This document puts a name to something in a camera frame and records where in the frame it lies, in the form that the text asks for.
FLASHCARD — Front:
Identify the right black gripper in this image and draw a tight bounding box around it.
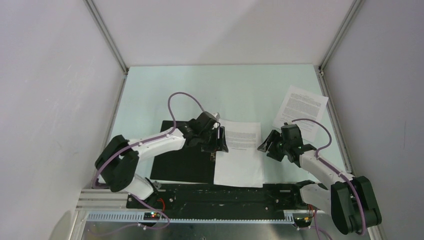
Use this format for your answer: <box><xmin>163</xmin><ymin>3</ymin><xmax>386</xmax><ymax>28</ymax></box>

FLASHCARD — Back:
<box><xmin>257</xmin><ymin>129</ymin><xmax>290</xmax><ymax>162</ymax></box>

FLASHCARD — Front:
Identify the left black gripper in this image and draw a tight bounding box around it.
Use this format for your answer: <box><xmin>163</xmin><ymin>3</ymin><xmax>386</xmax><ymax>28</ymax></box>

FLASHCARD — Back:
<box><xmin>198</xmin><ymin>126</ymin><xmax>228</xmax><ymax>153</ymax></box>

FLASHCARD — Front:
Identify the metal folder clip mechanism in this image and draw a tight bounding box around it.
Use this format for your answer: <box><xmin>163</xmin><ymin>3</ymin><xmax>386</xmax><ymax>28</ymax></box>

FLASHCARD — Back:
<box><xmin>210</xmin><ymin>152</ymin><xmax>216</xmax><ymax>162</ymax></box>

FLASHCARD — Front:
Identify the red black clip folder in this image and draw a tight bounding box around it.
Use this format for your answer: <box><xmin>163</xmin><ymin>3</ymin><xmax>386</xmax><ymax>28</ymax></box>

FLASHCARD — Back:
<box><xmin>149</xmin><ymin>120</ymin><xmax>220</xmax><ymax>185</ymax></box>

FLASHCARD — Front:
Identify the printed paper sheet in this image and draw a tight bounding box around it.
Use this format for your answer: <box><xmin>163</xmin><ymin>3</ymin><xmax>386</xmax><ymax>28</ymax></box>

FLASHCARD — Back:
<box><xmin>272</xmin><ymin>85</ymin><xmax>329</xmax><ymax>142</ymax></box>
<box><xmin>213</xmin><ymin>119</ymin><xmax>265</xmax><ymax>188</ymax></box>

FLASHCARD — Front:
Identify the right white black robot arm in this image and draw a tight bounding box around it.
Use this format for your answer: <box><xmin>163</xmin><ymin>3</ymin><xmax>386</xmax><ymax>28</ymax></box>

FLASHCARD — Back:
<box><xmin>257</xmin><ymin>123</ymin><xmax>383</xmax><ymax>235</ymax></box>

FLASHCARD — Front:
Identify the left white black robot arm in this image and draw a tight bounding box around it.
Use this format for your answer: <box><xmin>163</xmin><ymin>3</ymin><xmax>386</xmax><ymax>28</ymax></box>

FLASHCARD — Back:
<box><xmin>94</xmin><ymin>111</ymin><xmax>229</xmax><ymax>208</ymax></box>

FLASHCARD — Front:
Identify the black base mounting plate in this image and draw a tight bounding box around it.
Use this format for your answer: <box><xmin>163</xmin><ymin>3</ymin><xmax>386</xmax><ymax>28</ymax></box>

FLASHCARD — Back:
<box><xmin>145</xmin><ymin>183</ymin><xmax>311</xmax><ymax>221</ymax></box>

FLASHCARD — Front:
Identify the right controller board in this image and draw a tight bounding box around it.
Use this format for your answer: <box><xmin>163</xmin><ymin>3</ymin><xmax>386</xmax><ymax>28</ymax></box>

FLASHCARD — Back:
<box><xmin>293</xmin><ymin>217</ymin><xmax>313</xmax><ymax>230</ymax></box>

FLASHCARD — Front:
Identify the controller board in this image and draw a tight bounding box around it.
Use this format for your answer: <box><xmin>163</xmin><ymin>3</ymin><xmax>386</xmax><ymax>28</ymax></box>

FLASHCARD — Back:
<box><xmin>143</xmin><ymin>211</ymin><xmax>162</xmax><ymax>221</ymax></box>
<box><xmin>293</xmin><ymin>217</ymin><xmax>313</xmax><ymax>230</ymax></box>

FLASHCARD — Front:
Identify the left controller board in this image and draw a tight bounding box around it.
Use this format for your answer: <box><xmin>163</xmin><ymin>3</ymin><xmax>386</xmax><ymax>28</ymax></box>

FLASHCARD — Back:
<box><xmin>143</xmin><ymin>211</ymin><xmax>162</xmax><ymax>221</ymax></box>

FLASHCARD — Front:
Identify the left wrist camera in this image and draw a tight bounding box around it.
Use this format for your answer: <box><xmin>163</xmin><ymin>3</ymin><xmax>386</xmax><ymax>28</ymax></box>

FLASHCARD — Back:
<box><xmin>211</xmin><ymin>112</ymin><xmax>221</xmax><ymax>122</ymax></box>

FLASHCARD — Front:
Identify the slotted cable duct rail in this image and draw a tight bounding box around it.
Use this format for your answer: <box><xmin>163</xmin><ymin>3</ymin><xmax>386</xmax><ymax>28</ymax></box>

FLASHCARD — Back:
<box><xmin>86</xmin><ymin>211</ymin><xmax>295</xmax><ymax>224</ymax></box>

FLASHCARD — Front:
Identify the aluminium frame profile right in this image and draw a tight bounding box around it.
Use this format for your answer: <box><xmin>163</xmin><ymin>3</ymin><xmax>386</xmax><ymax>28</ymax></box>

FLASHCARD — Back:
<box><xmin>318</xmin><ymin>0</ymin><xmax>365</xmax><ymax>72</ymax></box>

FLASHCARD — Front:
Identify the aluminium frame profile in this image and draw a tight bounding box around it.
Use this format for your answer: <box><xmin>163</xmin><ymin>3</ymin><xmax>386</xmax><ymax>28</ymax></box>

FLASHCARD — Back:
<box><xmin>83</xmin><ymin>0</ymin><xmax>129</xmax><ymax>75</ymax></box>
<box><xmin>318</xmin><ymin>0</ymin><xmax>365</xmax><ymax>72</ymax></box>

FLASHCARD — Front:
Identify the aluminium frame profile left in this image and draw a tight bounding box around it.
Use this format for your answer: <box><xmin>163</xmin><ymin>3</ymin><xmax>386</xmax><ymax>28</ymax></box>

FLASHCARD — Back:
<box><xmin>83</xmin><ymin>0</ymin><xmax>129</xmax><ymax>75</ymax></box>

